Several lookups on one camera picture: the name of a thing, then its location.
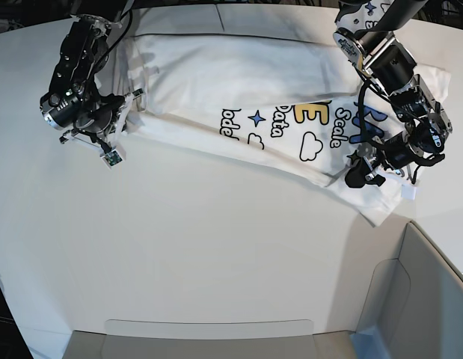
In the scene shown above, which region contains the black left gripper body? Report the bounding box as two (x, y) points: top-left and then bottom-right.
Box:
(372, 126), (445, 171)

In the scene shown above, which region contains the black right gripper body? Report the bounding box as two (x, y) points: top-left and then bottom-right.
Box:
(73, 94), (125, 146)

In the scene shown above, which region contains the white t-shirt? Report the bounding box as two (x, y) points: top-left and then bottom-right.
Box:
(117, 33), (453, 227)

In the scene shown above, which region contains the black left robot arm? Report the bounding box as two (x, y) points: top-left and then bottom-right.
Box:
(333, 1), (453, 188)

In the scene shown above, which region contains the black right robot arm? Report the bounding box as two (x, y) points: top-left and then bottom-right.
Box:
(40, 1), (144, 153)

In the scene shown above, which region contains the grey box right side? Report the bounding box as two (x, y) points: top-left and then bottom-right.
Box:
(350, 222), (463, 358)

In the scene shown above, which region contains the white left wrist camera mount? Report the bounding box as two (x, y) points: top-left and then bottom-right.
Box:
(371, 167), (417, 200)

